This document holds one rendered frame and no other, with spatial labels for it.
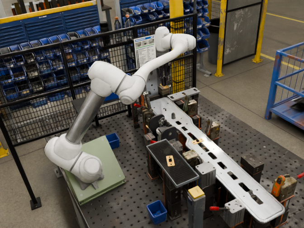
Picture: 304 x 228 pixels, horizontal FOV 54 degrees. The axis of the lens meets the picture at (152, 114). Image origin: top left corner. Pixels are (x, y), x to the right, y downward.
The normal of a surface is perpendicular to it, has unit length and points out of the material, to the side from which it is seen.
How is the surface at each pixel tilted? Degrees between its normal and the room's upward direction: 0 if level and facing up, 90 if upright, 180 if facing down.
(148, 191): 0
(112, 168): 42
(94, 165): 47
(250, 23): 91
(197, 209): 90
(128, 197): 0
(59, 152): 71
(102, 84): 81
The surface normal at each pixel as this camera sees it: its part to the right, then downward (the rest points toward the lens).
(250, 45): 0.45, 0.51
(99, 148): 0.32, -0.33
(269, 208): -0.07, -0.83
